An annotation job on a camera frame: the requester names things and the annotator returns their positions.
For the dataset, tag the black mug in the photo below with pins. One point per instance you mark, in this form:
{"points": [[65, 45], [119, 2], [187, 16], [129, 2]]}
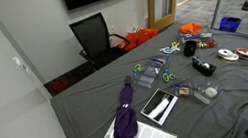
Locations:
{"points": [[190, 48]]}

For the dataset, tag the small clear box with cardboard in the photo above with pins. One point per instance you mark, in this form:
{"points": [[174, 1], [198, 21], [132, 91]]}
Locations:
{"points": [[192, 87]]}

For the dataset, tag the blue pen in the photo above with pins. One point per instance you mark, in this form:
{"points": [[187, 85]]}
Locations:
{"points": [[156, 61]]}

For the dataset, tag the black mesh office chair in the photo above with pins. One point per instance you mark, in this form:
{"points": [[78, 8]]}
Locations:
{"points": [[91, 34]]}

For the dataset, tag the grey table cloth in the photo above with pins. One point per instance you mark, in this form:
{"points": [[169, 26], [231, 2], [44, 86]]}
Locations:
{"points": [[102, 99]]}

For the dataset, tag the brown cardboard piece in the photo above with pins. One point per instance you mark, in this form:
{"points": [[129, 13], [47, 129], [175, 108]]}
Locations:
{"points": [[184, 92]]}

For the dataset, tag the orange bag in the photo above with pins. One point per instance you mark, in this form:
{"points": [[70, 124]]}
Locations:
{"points": [[139, 37]]}

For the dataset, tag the orange crumpled cloth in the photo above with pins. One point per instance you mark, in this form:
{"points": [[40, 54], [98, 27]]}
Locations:
{"points": [[191, 29]]}

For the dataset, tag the clear tape roll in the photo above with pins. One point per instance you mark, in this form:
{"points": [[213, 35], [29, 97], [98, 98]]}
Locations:
{"points": [[211, 92]]}

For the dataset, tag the blue white ribbon roll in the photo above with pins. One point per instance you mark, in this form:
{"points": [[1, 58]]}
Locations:
{"points": [[167, 50]]}

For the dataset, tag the clear plastic tray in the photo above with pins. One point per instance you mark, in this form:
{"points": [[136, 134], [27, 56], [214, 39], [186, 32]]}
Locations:
{"points": [[209, 36]]}

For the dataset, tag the clear three compartment organizer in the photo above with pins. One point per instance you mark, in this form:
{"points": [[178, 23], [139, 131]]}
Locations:
{"points": [[151, 71]]}

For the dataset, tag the yellow gift bow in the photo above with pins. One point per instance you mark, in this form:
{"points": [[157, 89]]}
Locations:
{"points": [[176, 45]]}

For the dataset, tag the red white ribbon spool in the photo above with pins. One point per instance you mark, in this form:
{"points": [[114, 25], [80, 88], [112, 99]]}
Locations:
{"points": [[245, 53]]}

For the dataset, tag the blue bin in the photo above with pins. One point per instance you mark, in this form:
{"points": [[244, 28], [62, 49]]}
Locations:
{"points": [[229, 24]]}

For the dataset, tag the white wall outlet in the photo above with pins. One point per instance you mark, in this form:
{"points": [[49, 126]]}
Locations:
{"points": [[111, 28]]}

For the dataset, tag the black tape dispenser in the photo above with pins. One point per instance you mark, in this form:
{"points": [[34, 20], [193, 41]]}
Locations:
{"points": [[204, 71]]}

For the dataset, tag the purple folded umbrella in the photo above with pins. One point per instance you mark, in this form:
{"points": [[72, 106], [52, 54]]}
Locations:
{"points": [[125, 119]]}

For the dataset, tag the wooden glass door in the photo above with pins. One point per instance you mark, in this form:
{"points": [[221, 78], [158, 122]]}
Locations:
{"points": [[152, 13]]}

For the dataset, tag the clear box of gift bows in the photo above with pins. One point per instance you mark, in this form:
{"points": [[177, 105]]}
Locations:
{"points": [[206, 44]]}

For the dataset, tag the clear box with ribbed base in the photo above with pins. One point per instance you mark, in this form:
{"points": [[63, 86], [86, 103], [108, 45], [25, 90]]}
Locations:
{"points": [[202, 98]]}

